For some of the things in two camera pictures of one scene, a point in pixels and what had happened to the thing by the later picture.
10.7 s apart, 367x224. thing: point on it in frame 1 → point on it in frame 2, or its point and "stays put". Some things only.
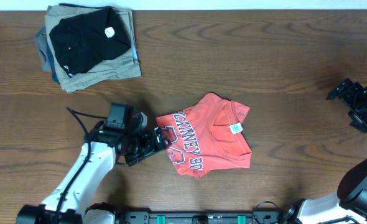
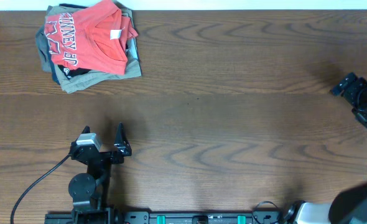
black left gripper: [150, 147] → [121, 147]
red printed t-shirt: [208, 135] → [95, 37]
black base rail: [201, 218] stays put
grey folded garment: [42, 48] stays put
